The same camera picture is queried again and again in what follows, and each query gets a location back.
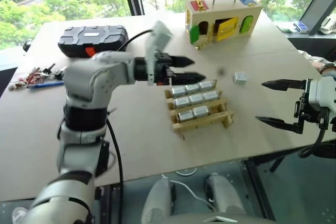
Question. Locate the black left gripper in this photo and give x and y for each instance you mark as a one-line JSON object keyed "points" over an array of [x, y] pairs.
{"points": [[162, 64]]}

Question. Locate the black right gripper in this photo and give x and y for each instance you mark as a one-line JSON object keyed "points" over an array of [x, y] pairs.
{"points": [[303, 111]]}

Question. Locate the person's light sleeve forearm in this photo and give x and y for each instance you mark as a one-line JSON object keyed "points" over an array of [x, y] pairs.
{"points": [[311, 56]]}

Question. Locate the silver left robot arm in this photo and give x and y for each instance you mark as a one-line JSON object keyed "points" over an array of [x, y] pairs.
{"points": [[86, 77]]}

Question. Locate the person's bare hand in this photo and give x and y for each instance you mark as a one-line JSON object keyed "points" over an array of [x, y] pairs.
{"points": [[317, 66]]}

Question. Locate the loose silver metal block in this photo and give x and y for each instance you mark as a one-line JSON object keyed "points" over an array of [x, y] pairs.
{"points": [[240, 78]]}

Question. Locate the wooden rack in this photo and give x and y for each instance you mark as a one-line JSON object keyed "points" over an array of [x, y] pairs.
{"points": [[204, 123]]}

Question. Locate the black wrist watch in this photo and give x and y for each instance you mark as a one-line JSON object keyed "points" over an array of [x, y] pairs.
{"points": [[328, 67]]}

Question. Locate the black table leg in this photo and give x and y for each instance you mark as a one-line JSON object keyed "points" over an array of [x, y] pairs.
{"points": [[277, 165]]}

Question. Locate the blue and white box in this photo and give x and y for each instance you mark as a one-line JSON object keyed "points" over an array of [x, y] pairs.
{"points": [[300, 26]]}

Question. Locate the white shoe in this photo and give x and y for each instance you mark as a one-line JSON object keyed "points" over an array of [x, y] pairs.
{"points": [[329, 26]]}

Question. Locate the black tool case orange latch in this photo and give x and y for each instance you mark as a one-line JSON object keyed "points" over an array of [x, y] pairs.
{"points": [[92, 39]]}

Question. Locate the grey rounded robot leg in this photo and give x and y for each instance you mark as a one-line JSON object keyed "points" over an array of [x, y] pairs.
{"points": [[224, 195], [157, 200]]}

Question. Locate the blue pen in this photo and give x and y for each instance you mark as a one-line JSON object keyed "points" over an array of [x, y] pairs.
{"points": [[46, 85]]}

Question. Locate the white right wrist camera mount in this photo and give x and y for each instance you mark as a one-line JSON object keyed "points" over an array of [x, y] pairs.
{"points": [[321, 93]]}

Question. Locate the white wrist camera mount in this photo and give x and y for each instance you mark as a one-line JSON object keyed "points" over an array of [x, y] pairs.
{"points": [[321, 93], [160, 35]]}

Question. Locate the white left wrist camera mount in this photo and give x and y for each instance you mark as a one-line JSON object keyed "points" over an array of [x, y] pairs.
{"points": [[160, 35]]}

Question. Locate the dark slanted window frame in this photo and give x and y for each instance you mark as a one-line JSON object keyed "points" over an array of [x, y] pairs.
{"points": [[320, 1]]}

